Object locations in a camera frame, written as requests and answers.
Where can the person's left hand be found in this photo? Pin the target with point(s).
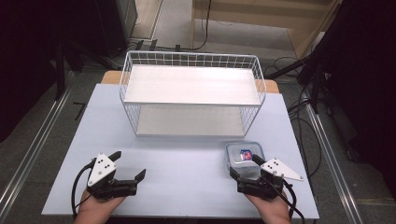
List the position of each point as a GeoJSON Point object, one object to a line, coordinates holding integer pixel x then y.
{"type": "Point", "coordinates": [98, 208]}

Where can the clear plastic container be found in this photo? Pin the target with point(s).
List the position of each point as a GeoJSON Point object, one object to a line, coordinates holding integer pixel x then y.
{"type": "Point", "coordinates": [241, 166]}

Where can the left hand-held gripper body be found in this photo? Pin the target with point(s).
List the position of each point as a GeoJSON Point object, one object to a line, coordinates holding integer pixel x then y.
{"type": "Point", "coordinates": [101, 169]}

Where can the light wooden shelf unit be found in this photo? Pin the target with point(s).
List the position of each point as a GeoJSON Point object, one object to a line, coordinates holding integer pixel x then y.
{"type": "Point", "coordinates": [258, 18]}

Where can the person's right hand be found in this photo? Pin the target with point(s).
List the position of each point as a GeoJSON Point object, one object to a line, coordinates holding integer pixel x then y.
{"type": "Point", "coordinates": [274, 210]}

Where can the small blue red packet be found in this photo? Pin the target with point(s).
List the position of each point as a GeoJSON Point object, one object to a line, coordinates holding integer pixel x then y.
{"type": "Point", "coordinates": [246, 154]}

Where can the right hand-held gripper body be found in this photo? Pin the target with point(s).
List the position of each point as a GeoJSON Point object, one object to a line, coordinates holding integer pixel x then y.
{"type": "Point", "coordinates": [264, 186]}

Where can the metal floor rail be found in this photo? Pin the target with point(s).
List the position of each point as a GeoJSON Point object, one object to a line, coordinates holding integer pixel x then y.
{"type": "Point", "coordinates": [333, 161]}
{"type": "Point", "coordinates": [34, 146]}

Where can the black curtain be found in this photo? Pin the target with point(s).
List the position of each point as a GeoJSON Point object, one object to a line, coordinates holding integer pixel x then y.
{"type": "Point", "coordinates": [370, 77]}
{"type": "Point", "coordinates": [28, 62]}

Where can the dark cabinet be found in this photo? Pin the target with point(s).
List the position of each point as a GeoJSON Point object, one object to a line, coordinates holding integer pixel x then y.
{"type": "Point", "coordinates": [120, 21]}

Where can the black tripod stand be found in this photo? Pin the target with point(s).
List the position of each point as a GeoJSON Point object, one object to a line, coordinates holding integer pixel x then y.
{"type": "Point", "coordinates": [314, 81]}

